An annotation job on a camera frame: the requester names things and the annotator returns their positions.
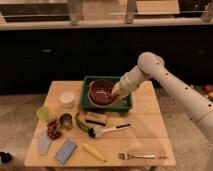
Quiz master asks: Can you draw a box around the green cucumber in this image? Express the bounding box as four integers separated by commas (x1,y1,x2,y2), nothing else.
75,112,89,132

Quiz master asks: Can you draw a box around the black object on floor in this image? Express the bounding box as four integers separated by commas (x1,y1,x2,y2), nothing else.
0,152,12,163

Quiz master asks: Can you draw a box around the items pile at right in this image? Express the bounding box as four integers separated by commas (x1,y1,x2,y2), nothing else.
203,84,213,101

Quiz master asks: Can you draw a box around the bunch of dark grapes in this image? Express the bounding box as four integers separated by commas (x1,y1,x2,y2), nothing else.
47,119,61,140

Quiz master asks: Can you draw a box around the small metal cup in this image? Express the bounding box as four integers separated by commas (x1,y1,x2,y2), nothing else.
59,113,73,130

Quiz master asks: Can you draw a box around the grey blue cloth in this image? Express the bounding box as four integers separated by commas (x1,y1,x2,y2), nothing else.
38,131,52,155

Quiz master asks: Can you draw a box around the green plastic tray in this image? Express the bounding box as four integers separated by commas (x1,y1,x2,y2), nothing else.
80,76,133,112

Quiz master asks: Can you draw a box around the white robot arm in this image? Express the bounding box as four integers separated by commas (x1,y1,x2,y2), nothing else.
112,52,213,145

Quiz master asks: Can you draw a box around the light green cup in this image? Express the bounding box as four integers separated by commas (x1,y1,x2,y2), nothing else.
36,107,51,122

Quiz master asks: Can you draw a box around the yellow corn cob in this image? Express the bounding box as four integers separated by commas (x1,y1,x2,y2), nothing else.
82,143,106,162

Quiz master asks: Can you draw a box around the dark red bowl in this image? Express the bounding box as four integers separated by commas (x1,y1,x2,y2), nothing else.
89,79,115,105

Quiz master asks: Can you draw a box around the black white dish brush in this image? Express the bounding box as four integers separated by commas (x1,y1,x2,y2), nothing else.
88,124,131,138

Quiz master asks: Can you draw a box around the wooden block brush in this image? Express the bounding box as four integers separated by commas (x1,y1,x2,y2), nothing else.
85,112,107,126

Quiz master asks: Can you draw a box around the wooden table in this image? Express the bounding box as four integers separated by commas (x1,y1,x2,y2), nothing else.
25,81,175,168

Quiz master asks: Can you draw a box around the blue sponge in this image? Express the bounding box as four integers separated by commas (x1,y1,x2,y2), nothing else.
55,140,77,164

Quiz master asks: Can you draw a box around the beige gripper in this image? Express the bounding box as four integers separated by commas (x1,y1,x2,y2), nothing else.
111,82,128,99

